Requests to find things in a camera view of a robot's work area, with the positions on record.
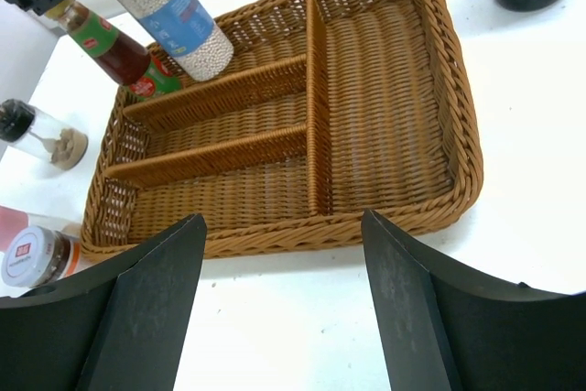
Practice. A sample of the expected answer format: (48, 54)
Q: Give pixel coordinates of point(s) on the white lid spice jar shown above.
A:
(38, 256)

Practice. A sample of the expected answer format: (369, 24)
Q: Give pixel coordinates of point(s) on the pink cap spice bottle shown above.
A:
(14, 221)

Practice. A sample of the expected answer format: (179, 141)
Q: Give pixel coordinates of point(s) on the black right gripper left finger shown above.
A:
(118, 325)

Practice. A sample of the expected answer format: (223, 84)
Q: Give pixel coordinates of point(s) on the blue label white pepper jar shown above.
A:
(187, 32)

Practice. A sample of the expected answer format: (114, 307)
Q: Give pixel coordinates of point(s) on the black cap spice shaker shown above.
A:
(32, 131)

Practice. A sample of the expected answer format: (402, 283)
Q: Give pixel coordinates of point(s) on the brown wicker divided basket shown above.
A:
(328, 108)

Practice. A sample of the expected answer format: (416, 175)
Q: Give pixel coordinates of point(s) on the green label sauce bottle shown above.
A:
(124, 60)

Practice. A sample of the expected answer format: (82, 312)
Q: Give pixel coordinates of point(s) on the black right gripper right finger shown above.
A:
(444, 325)

